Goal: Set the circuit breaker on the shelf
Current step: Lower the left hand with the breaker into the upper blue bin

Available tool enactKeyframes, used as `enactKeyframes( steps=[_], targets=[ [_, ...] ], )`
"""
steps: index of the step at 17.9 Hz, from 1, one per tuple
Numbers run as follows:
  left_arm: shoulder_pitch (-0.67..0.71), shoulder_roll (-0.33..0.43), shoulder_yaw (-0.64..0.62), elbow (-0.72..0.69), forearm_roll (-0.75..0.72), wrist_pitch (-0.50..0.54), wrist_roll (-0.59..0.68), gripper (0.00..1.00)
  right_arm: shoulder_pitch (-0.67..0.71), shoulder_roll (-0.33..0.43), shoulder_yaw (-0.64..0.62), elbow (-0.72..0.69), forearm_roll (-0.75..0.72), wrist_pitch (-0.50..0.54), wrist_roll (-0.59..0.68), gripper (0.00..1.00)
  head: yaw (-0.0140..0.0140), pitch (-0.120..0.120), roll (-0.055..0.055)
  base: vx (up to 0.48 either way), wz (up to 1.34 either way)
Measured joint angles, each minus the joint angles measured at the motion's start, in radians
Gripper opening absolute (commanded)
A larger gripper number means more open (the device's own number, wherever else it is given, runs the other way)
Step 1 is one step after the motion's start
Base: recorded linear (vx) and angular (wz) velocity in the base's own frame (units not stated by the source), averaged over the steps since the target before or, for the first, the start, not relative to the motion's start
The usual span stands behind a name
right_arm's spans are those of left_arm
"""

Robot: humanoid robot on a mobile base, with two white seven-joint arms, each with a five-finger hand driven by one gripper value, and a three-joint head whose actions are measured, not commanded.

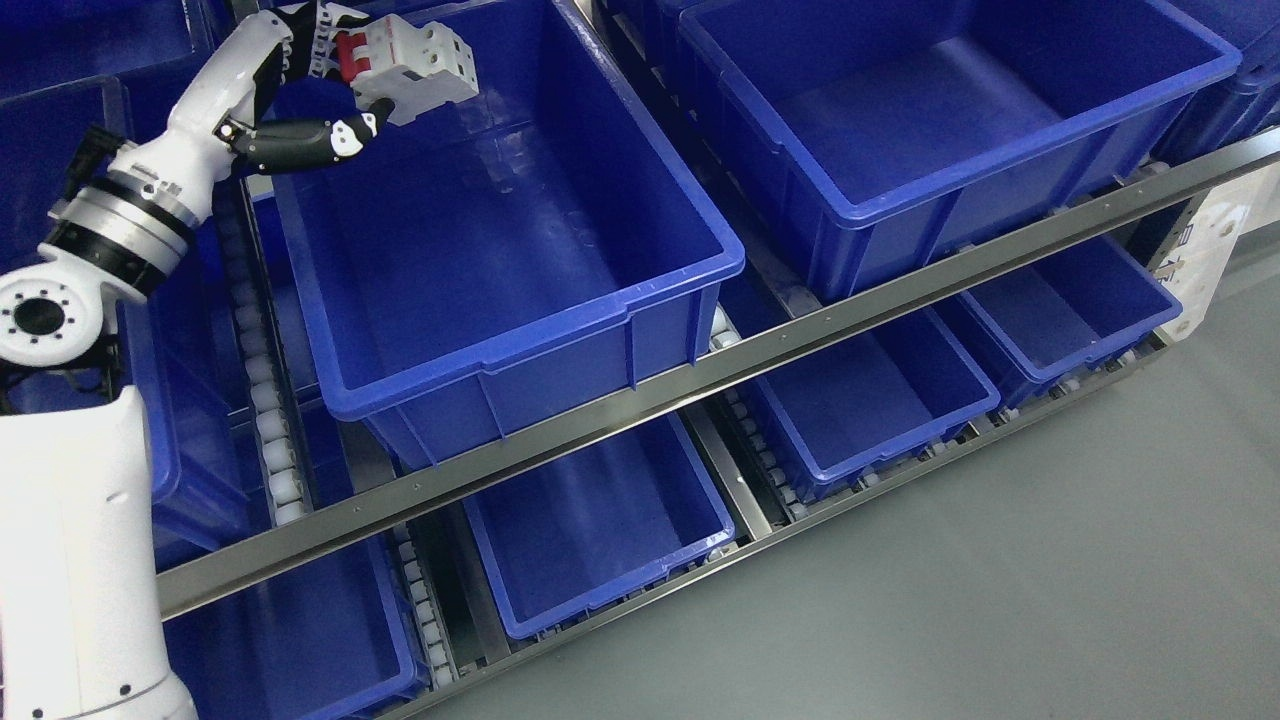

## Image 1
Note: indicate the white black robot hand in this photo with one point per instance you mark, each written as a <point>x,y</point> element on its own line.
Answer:
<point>215,122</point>

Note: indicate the grey circuit breaker red switch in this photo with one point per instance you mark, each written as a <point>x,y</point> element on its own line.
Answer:
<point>391,64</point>

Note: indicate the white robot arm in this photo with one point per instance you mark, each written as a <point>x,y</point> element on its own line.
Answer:
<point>82,631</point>

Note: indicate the white roller track left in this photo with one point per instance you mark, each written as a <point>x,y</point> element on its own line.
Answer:
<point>276,422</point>

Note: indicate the blue bin far left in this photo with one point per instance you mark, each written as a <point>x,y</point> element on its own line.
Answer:
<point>69,66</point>

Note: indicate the large blue bin centre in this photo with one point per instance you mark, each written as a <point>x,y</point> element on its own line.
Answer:
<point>500,261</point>

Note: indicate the large blue bin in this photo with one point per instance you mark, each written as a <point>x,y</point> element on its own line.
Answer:
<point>500,261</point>
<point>876,137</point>

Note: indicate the lower blue bin left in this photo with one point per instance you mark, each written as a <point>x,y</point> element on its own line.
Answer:
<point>333,639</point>

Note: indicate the lower blue bin centre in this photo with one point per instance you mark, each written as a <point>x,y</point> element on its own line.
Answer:
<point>578,533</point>

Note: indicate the large blue bin right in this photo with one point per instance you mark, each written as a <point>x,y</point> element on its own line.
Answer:
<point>876,137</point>

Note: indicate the lower blue bin far right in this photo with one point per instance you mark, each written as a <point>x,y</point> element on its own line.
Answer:
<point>1067,314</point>

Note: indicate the blue bin upper far right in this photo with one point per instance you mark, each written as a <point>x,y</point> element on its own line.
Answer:
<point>1241,104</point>

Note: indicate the steel shelf front rail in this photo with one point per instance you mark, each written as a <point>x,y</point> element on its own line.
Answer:
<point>262,557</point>

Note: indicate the steel shelf rail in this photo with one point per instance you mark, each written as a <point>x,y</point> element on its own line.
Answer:
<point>749,482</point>
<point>262,557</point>

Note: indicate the lower steel shelf rail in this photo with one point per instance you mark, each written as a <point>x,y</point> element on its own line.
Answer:
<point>749,482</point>

